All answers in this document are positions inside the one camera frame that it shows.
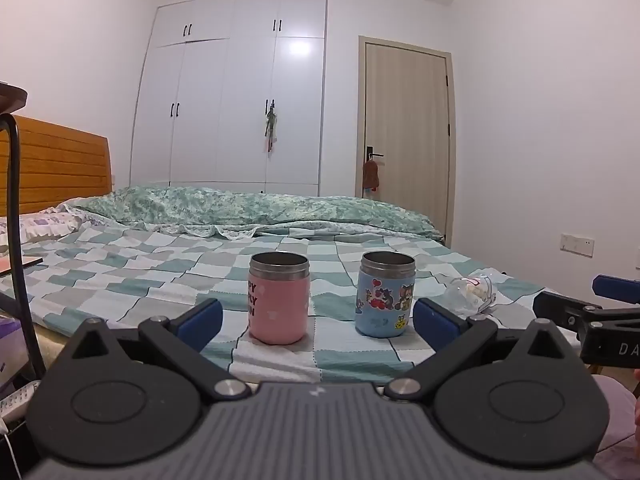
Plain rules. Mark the purple floral pillow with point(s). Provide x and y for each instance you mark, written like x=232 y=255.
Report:
x=45 y=224

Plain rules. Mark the bed with checkered sheet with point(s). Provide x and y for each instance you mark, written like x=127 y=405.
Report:
x=165 y=270

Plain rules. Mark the clear plastic bottle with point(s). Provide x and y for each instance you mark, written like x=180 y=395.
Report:
x=472 y=292

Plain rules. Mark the white wall socket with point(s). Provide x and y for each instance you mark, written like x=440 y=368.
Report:
x=577 y=244

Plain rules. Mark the blue cartoon steel cup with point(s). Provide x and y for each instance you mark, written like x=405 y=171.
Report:
x=385 y=300

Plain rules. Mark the person's pink clothing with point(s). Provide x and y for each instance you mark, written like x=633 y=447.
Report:
x=612 y=410

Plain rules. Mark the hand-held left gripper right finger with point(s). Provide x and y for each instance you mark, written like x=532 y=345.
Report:
x=434 y=325

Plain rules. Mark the beige wooden door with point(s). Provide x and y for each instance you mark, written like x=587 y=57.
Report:
x=407 y=125

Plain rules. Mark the black metal stand pole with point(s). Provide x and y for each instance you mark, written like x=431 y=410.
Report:
x=20 y=240

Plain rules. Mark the white power strip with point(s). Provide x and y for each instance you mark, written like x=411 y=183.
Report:
x=17 y=400

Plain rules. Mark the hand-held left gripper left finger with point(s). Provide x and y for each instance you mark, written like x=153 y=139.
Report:
x=202 y=324

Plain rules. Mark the orange book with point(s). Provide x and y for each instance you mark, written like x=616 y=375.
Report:
x=15 y=265

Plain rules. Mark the purple tissue pack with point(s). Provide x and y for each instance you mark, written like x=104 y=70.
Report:
x=11 y=350

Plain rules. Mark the wooden headboard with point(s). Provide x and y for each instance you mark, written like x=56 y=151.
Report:
x=60 y=165

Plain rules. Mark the green hanging ornament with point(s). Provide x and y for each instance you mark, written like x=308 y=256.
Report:
x=270 y=125

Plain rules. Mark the green floral quilt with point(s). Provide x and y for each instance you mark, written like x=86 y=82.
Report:
x=260 y=210

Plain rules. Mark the white wardrobe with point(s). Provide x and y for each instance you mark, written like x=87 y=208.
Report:
x=225 y=100

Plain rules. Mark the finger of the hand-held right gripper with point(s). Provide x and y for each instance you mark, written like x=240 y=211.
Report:
x=565 y=310
x=617 y=289

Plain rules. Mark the pink steel cup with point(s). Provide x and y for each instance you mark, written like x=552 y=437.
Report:
x=278 y=305

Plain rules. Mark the brown hanging cloth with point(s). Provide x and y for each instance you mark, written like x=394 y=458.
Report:
x=371 y=175

